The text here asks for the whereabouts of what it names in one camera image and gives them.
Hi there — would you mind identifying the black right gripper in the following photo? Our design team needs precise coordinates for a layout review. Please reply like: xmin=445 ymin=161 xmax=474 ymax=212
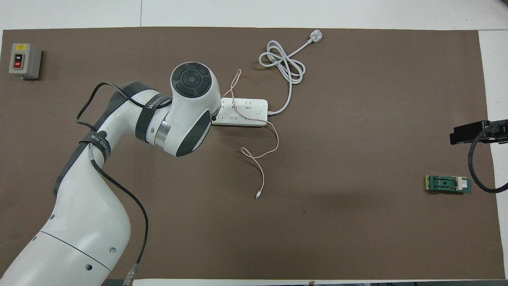
xmin=449 ymin=119 xmax=508 ymax=145

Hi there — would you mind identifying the white power strip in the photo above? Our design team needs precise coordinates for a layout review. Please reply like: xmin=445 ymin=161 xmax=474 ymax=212
xmin=212 ymin=98 xmax=269 ymax=127

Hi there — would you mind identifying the pink charging cable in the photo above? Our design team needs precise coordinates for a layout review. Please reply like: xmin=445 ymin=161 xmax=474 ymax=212
xmin=229 ymin=69 xmax=280 ymax=199

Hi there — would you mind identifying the brown table mat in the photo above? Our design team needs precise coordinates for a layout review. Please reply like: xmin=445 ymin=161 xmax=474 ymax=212
xmin=0 ymin=27 xmax=505 ymax=280

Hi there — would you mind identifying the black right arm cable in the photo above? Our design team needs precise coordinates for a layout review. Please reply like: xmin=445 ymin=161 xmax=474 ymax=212
xmin=468 ymin=121 xmax=508 ymax=194

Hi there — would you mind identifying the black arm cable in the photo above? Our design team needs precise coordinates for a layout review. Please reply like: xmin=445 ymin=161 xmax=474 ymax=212
xmin=76 ymin=82 xmax=149 ymax=286
xmin=468 ymin=121 xmax=508 ymax=194

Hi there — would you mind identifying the white power cord with plug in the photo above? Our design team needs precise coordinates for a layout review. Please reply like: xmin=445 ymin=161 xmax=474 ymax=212
xmin=259 ymin=30 xmax=323 ymax=116

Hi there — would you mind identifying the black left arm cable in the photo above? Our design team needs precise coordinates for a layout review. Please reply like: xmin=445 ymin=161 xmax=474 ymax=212
xmin=76 ymin=82 xmax=149 ymax=286

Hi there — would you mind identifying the grey on-off switch box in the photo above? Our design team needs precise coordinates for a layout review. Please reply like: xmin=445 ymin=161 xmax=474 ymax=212
xmin=9 ymin=43 xmax=42 ymax=80

